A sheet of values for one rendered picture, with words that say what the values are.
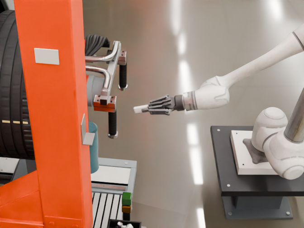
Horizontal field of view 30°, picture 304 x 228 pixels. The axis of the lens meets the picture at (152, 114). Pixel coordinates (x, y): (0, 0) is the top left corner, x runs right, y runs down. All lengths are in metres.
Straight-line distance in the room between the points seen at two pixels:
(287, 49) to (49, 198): 1.22
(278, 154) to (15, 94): 1.26
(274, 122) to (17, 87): 1.28
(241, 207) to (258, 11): 2.23
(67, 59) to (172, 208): 1.67
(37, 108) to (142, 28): 2.86
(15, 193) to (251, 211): 1.46
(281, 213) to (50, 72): 1.87
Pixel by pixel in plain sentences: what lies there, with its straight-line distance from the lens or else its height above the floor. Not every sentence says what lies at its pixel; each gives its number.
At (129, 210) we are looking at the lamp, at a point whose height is 0.59.
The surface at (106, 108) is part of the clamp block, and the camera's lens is 2.35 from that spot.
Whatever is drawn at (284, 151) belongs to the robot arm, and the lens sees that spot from 2.74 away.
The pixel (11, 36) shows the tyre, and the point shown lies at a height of 1.17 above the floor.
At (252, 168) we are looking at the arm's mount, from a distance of 2.97.
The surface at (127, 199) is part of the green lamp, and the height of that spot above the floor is 0.66.
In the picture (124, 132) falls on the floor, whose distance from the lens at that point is 3.61.
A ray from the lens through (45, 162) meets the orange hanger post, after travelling 1.99.
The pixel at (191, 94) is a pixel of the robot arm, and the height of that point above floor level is 0.81.
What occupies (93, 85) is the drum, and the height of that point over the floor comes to 0.91.
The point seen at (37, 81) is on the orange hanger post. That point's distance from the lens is 1.76.
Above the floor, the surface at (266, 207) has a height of 0.03.
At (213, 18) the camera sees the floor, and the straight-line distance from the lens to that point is 4.81.
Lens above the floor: 2.42
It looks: 40 degrees down
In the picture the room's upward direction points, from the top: 3 degrees clockwise
